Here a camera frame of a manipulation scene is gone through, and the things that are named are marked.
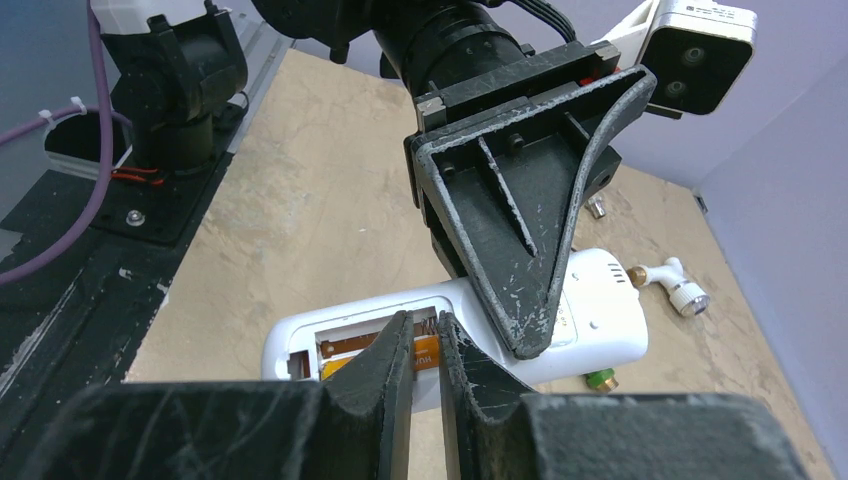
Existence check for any orange battery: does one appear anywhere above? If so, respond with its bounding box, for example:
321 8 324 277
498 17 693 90
319 336 439 380

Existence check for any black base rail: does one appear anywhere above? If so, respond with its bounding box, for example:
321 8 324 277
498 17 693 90
0 99 246 465

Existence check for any white remote control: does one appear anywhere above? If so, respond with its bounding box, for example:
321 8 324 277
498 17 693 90
260 248 649 412

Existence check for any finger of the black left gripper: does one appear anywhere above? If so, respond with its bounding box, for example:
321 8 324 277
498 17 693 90
407 66 657 360
423 205 472 279

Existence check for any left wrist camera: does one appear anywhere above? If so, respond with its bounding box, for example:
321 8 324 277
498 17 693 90
601 0 758 119

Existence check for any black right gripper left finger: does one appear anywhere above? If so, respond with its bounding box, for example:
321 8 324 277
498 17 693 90
33 311 414 479

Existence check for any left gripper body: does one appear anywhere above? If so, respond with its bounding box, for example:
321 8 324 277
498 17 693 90
415 41 621 133

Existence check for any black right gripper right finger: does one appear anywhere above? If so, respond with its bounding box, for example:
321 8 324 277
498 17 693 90
438 312 807 479

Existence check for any green plastic faucet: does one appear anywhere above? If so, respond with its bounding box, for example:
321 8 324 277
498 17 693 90
583 368 619 393

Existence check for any small silver fitting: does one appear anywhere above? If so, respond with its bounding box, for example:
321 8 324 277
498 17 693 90
585 195 607 220

